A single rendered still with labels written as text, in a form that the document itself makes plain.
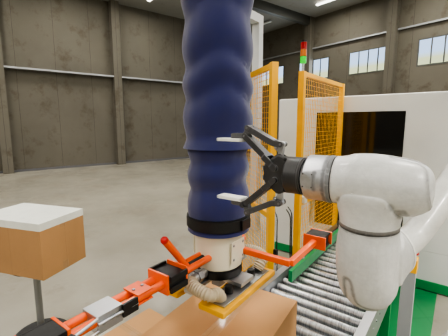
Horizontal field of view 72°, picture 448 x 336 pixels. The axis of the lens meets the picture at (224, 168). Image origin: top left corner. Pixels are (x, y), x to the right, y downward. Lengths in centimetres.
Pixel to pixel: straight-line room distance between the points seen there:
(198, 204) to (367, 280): 58
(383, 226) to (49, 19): 1310
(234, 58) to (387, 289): 71
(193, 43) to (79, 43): 1242
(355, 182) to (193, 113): 58
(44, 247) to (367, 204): 220
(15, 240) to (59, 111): 1049
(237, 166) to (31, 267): 189
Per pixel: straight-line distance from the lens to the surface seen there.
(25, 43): 1302
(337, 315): 216
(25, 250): 257
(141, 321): 206
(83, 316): 86
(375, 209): 56
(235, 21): 100
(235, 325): 128
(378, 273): 61
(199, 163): 100
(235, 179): 99
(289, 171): 61
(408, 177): 56
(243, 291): 111
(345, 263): 62
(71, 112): 1296
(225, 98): 95
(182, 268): 98
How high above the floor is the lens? 168
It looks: 8 degrees down
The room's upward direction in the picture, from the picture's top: straight up
